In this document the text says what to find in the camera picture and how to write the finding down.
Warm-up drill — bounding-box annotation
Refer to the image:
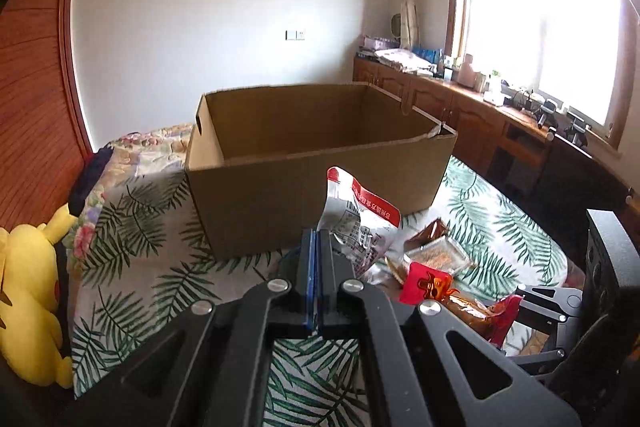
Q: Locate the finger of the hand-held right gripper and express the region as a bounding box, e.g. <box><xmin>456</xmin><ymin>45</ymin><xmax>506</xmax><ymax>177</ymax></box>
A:
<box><xmin>515</xmin><ymin>284</ymin><xmax>588</xmax><ymax>333</ymax></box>
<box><xmin>585</xmin><ymin>208</ymin><xmax>640</xmax><ymax>308</ymax></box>

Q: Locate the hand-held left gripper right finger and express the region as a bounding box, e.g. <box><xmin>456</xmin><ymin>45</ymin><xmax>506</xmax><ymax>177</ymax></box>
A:
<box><xmin>319</xmin><ymin>228</ymin><xmax>583</xmax><ymax>427</ymax></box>

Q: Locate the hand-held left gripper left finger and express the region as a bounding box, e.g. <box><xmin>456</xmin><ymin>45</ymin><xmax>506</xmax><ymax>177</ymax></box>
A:
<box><xmin>65</xmin><ymin>228</ymin><xmax>319</xmax><ymax>427</ymax></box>

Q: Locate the silver red snack packet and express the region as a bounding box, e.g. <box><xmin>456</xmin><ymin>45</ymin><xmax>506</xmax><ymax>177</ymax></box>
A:
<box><xmin>320</xmin><ymin>166</ymin><xmax>402</xmax><ymax>283</ymax></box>

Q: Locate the orange foil snack wrapper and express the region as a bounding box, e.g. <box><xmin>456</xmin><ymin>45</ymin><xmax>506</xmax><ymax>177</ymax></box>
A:
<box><xmin>445</xmin><ymin>293</ymin><xmax>523</xmax><ymax>350</ymax></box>

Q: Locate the brown cardboard box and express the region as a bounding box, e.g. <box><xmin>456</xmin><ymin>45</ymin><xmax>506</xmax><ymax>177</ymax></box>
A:
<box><xmin>185</xmin><ymin>82</ymin><xmax>458</xmax><ymax>260</ymax></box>

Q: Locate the brown crumb snack packet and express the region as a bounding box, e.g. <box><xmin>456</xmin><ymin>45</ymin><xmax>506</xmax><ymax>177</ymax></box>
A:
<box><xmin>404</xmin><ymin>237</ymin><xmax>475</xmax><ymax>279</ymax></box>

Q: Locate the dark brown snack packet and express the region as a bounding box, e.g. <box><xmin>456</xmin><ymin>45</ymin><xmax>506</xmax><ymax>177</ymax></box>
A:
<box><xmin>407</xmin><ymin>217</ymin><xmax>451</xmax><ymax>244</ymax></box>

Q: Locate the long wooden cabinet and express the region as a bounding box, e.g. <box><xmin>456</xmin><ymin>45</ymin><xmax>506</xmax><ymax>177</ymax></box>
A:
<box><xmin>352</xmin><ymin>57</ymin><xmax>640</xmax><ymax>228</ymax></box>

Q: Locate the white clear container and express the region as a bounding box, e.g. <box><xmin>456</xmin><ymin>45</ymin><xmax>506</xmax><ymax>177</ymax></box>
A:
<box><xmin>482</xmin><ymin>74</ymin><xmax>506</xmax><ymax>104</ymax></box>

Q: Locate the floral blanket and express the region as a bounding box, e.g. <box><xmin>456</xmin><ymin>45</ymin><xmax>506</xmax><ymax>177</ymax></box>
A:
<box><xmin>65</xmin><ymin>123</ymin><xmax>196</xmax><ymax>268</ymax></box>

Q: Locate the pink bottle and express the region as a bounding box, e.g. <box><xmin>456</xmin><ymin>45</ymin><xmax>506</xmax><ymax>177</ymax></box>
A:
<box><xmin>459</xmin><ymin>54</ymin><xmax>477</xmax><ymax>88</ymax></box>

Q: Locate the wooden framed window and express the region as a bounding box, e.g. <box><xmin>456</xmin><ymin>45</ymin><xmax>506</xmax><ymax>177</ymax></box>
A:
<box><xmin>447</xmin><ymin>0</ymin><xmax>640</xmax><ymax>158</ymax></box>

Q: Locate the navy blue blanket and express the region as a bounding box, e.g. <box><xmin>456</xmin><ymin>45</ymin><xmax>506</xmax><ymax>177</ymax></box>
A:
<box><xmin>67</xmin><ymin>146</ymin><xmax>115</xmax><ymax>218</ymax></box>

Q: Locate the folded patterned cloth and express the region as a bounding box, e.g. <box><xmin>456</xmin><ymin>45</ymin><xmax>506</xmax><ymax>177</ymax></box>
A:
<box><xmin>375</xmin><ymin>48</ymin><xmax>433</xmax><ymax>72</ymax></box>

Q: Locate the yellow plush toy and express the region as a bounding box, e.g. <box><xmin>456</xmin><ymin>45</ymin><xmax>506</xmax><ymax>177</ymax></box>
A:
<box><xmin>0</xmin><ymin>202</ymin><xmax>76</xmax><ymax>390</ymax></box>

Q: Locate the brown wooden wardrobe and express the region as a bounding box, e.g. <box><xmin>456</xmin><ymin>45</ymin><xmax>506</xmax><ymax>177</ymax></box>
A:
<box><xmin>0</xmin><ymin>0</ymin><xmax>96</xmax><ymax>228</ymax></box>

